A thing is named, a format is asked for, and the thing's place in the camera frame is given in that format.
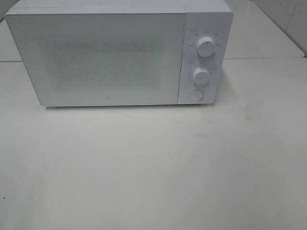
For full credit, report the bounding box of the round white door-release button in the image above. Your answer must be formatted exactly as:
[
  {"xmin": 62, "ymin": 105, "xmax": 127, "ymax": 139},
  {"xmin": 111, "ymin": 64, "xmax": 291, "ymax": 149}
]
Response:
[{"xmin": 189, "ymin": 90, "xmax": 204, "ymax": 102}]

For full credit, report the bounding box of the white timer knob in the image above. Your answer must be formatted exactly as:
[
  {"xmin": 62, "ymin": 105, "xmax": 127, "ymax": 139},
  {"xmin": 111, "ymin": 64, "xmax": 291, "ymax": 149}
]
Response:
[{"xmin": 192, "ymin": 68, "xmax": 210, "ymax": 85}]

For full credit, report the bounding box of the white microwave door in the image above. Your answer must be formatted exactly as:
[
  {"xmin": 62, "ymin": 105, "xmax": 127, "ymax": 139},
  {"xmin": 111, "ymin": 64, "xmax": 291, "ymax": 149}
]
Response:
[{"xmin": 7, "ymin": 13, "xmax": 185, "ymax": 106}]

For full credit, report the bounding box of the upper white power knob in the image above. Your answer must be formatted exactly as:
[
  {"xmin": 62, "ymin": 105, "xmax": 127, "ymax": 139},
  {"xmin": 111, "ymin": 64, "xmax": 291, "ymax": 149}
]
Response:
[{"xmin": 195, "ymin": 34, "xmax": 216, "ymax": 58}]

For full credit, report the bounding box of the white microwave oven body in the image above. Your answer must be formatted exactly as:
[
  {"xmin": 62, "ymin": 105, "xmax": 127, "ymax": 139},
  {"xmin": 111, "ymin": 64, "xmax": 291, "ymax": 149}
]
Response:
[{"xmin": 5, "ymin": 0, "xmax": 234, "ymax": 106}]

